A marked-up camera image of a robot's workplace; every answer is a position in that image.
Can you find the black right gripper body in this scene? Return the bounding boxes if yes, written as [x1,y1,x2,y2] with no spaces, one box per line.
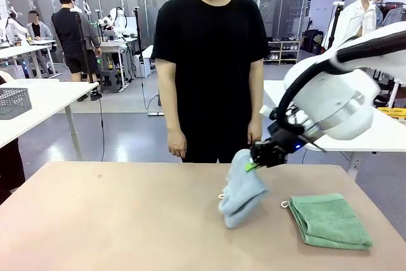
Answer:
[265,130,307,168]

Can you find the light blue terry towel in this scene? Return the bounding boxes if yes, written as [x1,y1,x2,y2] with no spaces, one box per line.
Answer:
[218,149,270,230]

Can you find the green terry towel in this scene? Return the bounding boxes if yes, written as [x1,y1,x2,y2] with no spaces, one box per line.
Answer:
[281,192,374,251]

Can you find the person's left forearm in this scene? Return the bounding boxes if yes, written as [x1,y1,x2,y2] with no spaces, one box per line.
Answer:
[247,89,265,126]

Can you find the person's right forearm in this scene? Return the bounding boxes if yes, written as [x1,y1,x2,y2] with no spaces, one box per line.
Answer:
[159,91,183,134]

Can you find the light grey mesh basket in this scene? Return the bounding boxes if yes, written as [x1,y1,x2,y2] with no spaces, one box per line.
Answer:
[0,87,32,121]

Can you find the person's left hand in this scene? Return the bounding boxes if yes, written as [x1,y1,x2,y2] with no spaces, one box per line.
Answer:
[246,121,265,154]

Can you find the person's right hand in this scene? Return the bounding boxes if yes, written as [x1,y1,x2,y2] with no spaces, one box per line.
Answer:
[167,129,188,159]

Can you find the large white table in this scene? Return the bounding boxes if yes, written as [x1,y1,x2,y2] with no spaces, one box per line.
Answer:
[263,79,406,180]

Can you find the white shoe rack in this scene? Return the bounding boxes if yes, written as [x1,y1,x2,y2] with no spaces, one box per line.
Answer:
[263,39,301,65]

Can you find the person in black t-shirt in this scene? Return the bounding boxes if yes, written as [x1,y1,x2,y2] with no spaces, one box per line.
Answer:
[151,0,270,164]

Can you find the black bags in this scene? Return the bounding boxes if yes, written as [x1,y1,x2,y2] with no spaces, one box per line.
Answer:
[303,29,325,55]

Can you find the yellow plastic crate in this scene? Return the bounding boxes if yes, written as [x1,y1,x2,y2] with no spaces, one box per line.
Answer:
[377,107,406,122]

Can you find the black shelf cart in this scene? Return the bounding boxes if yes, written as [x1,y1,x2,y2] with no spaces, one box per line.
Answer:
[372,67,406,107]

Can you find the black stand with white top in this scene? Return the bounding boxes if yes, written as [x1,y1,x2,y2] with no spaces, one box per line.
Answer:
[326,1,346,50]

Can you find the white drawer cabinet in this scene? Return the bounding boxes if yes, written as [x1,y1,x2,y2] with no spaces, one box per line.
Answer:
[134,55,152,78]

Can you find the mannequin in white shirt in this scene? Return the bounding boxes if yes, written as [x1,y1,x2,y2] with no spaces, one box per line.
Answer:
[321,0,378,50]

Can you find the grey plastic stool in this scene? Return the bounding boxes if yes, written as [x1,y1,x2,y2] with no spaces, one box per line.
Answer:
[100,69,124,93]

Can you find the black pole stand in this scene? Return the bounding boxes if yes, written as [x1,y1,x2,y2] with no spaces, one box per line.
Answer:
[133,6,144,78]

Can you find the clothes rack with garments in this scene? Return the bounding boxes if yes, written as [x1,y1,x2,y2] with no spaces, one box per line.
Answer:
[382,1,406,27]

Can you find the black tripod stand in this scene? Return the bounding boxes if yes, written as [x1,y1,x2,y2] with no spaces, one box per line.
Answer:
[74,12,102,102]

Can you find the grey background desk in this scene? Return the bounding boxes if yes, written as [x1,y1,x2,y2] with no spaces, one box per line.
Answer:
[95,37,139,89]

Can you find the white table with grey leg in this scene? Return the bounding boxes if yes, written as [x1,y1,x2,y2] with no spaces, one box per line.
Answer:
[0,79,100,161]

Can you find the man in black shorts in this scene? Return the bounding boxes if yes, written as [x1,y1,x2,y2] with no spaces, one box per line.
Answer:
[51,0,103,83]

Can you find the person in dark clothes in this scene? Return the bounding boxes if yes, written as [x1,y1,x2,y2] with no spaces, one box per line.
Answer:
[0,70,26,205]

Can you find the seated person in grey jacket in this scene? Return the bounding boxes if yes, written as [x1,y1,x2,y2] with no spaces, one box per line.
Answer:
[26,10,55,42]

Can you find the long white background table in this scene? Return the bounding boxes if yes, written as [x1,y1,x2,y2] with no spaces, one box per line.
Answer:
[0,39,61,78]

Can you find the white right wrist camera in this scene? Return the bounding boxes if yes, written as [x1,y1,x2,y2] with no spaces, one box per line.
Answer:
[259,105,280,122]

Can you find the black right arm cable sleeve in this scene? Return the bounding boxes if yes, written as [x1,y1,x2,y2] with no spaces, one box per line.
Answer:
[275,31,406,132]

